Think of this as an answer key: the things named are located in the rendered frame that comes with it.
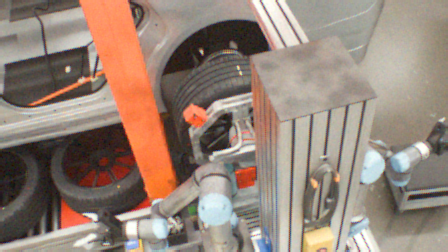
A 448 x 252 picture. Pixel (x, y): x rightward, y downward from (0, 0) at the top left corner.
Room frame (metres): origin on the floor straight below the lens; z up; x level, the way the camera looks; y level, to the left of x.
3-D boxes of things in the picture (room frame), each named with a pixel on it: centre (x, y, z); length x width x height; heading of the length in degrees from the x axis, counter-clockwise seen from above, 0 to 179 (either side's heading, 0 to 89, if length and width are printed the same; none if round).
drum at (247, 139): (1.65, -0.08, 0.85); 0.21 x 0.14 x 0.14; 9
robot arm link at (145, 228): (0.99, 0.34, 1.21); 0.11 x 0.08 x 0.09; 85
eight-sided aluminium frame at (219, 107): (1.72, -0.07, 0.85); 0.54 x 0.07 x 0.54; 99
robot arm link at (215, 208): (0.97, 0.08, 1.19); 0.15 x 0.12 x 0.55; 175
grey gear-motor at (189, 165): (1.91, 0.25, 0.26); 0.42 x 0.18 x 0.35; 9
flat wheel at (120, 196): (1.98, 0.82, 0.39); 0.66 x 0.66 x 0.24
